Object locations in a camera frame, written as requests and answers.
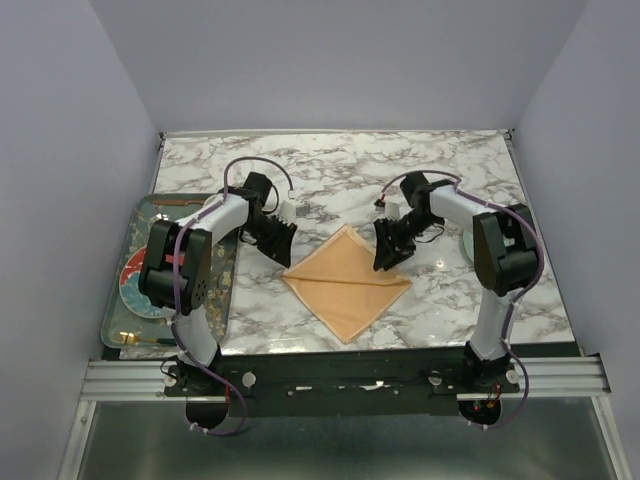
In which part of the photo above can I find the floral teal serving tray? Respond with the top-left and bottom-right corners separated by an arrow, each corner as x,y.
101,194 -> 238,348

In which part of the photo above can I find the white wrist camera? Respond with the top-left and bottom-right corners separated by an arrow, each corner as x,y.
374,198 -> 401,220
278,200 -> 310,223

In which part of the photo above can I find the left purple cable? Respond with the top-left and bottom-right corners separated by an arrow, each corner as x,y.
169,156 -> 296,437

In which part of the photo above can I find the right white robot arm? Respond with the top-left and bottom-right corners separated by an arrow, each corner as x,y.
373,169 -> 545,392

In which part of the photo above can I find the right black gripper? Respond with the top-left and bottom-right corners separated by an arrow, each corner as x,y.
372,211 -> 441,271

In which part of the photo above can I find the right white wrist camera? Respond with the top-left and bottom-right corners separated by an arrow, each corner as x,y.
374,198 -> 401,220

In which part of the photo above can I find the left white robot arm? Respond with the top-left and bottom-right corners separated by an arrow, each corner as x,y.
138,172 -> 297,395

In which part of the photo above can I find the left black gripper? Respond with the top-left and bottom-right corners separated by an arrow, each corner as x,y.
240,214 -> 297,268

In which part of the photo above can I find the gold fork green handle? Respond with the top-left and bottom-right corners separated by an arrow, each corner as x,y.
117,331 -> 176,347

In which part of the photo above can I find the peach cloth napkin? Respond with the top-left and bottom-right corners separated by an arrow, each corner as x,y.
281,225 -> 411,344

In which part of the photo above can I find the red and teal plate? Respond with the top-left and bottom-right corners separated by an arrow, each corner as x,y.
118,247 -> 164,320

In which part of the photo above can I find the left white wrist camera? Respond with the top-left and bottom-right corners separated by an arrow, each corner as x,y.
278,200 -> 310,223

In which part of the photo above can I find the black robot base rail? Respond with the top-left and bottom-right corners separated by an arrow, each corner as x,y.
164,347 -> 521,419

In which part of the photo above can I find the mint green floral plate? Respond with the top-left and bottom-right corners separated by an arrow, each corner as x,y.
461,231 -> 474,263

